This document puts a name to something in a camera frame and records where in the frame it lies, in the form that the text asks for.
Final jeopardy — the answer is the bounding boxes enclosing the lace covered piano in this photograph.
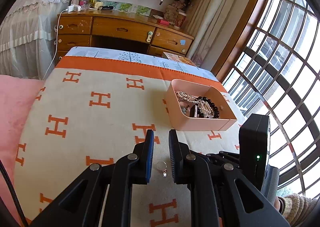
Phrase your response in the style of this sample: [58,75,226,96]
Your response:
[1,0,70,79]

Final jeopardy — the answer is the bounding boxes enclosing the light blue bed sheet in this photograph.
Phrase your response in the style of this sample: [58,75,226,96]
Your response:
[66,46,218,82]

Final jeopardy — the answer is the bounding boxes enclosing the red small box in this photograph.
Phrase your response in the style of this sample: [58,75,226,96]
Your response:
[157,19,170,26]

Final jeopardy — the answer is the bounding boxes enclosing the wooden desk with drawers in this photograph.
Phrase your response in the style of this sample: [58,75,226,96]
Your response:
[55,10,194,62]

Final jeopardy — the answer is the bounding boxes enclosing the small silver ring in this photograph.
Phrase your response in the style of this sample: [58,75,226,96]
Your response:
[156,161,169,177]

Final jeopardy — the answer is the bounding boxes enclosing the floral curtain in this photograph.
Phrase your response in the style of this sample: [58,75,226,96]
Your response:
[185,0,234,67]

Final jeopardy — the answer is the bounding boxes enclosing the barred window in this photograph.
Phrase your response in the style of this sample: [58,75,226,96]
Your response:
[223,0,319,198]

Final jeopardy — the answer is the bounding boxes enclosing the orange beige H-pattern blanket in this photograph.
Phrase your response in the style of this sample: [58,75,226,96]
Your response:
[14,56,245,226]

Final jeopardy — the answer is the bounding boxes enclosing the white power adapter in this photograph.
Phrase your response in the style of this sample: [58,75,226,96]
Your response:
[67,4,81,13]

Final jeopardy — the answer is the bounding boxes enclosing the pink jewelry tray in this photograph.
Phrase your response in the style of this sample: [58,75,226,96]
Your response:
[165,79,236,131]

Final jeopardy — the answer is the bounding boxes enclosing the gold rhinestone hair comb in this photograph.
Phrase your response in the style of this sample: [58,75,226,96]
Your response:
[175,91,202,104]

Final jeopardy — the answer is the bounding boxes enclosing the orange magazine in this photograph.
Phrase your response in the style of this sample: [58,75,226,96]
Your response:
[162,52,196,66]

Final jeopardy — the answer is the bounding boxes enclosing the pink smart watch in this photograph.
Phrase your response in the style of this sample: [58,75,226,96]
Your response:
[189,105,198,118]

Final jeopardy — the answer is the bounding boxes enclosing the black bead bracelet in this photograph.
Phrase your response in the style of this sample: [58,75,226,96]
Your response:
[196,96,221,119]

